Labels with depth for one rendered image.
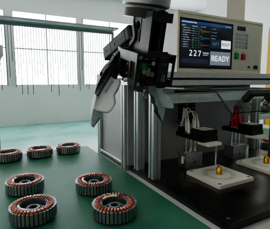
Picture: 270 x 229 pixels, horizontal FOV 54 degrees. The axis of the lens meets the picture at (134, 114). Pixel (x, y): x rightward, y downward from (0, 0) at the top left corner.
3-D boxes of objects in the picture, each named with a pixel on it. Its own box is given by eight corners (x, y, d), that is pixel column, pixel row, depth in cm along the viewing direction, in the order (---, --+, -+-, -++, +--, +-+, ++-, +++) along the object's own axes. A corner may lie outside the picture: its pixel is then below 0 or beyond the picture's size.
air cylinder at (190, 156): (202, 165, 99) (202, 151, 99) (186, 168, 96) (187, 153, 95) (193, 161, 104) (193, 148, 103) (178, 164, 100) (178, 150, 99)
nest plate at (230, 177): (253, 180, 84) (254, 176, 84) (219, 190, 77) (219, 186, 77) (218, 167, 97) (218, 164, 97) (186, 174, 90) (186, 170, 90)
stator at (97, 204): (144, 219, 65) (144, 204, 64) (101, 231, 59) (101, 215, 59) (125, 201, 74) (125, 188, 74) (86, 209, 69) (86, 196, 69)
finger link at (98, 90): (90, 91, 43) (122, 47, 43) (87, 88, 44) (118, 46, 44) (110, 105, 46) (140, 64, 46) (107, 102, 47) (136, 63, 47)
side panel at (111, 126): (131, 169, 101) (131, 85, 97) (124, 171, 100) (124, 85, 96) (103, 152, 125) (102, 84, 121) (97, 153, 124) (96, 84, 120)
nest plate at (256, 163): (298, 168, 96) (298, 165, 96) (272, 176, 89) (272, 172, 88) (261, 158, 109) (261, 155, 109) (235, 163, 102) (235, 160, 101)
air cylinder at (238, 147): (245, 156, 111) (246, 143, 110) (233, 159, 107) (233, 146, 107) (236, 153, 115) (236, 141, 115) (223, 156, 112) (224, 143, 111)
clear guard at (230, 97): (290, 109, 76) (292, 88, 75) (231, 114, 64) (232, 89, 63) (208, 101, 104) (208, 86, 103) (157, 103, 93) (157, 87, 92)
